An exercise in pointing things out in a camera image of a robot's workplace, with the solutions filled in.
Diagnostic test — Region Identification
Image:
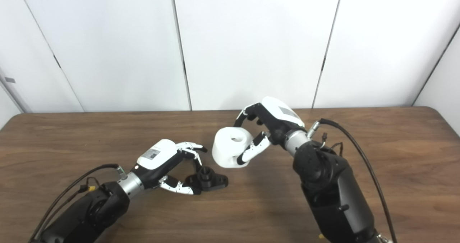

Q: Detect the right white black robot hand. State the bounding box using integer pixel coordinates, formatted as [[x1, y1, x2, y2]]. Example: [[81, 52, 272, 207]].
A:
[[234, 96, 306, 165]]

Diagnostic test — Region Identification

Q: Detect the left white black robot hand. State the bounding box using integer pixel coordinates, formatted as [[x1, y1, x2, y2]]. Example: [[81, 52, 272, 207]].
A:
[[130, 139, 208, 196]]

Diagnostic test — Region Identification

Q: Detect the round white cylinder piece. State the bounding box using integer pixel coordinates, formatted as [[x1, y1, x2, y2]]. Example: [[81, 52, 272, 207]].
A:
[[212, 127, 254, 169]]

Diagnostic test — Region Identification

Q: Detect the black flanged holder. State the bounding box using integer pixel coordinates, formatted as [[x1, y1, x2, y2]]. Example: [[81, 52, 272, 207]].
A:
[[184, 166, 229, 192]]

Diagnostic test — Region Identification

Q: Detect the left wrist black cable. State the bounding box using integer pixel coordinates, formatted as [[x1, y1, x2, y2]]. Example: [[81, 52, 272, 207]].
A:
[[29, 164, 128, 242]]

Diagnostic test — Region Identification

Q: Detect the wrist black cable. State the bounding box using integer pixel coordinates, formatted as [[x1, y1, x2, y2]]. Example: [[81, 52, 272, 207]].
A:
[[29, 164, 128, 242], [307, 118, 397, 243]]

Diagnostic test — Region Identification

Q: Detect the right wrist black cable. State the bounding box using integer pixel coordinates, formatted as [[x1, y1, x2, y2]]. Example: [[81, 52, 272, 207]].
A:
[[307, 118, 397, 243]]

